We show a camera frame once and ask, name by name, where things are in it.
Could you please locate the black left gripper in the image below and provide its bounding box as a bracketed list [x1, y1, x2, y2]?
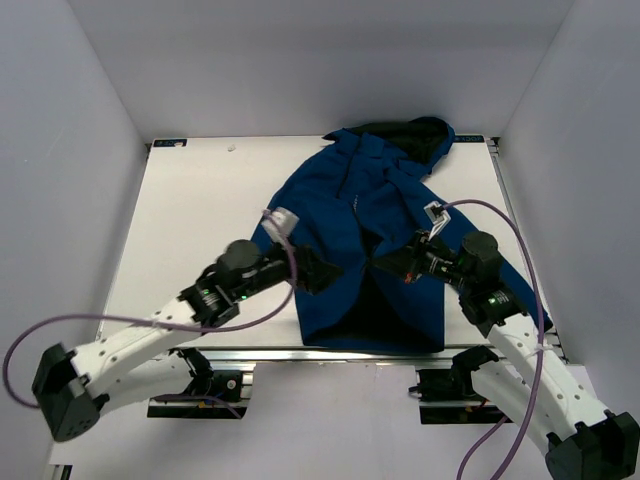
[235, 232, 344, 303]

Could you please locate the left blue table label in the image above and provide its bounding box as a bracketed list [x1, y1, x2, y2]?
[152, 139, 187, 148]

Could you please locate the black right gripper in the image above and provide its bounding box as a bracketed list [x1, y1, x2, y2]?
[370, 229, 473, 291]

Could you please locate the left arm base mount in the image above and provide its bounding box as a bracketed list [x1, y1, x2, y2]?
[147, 348, 252, 420]

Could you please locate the right blue table label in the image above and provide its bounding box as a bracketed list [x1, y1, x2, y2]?
[454, 135, 485, 143]

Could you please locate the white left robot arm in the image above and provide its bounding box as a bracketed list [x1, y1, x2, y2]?
[32, 208, 343, 443]

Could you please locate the blue and black jacket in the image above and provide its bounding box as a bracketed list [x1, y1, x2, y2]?
[249, 115, 554, 354]

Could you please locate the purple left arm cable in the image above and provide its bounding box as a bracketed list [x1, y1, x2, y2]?
[2, 208, 301, 419]

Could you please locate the blue table label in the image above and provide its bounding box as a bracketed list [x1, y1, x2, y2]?
[454, 135, 485, 143]
[152, 139, 187, 148]

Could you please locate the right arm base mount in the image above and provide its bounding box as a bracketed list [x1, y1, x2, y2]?
[408, 369, 503, 425]

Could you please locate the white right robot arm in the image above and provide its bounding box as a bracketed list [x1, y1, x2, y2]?
[377, 201, 639, 479]

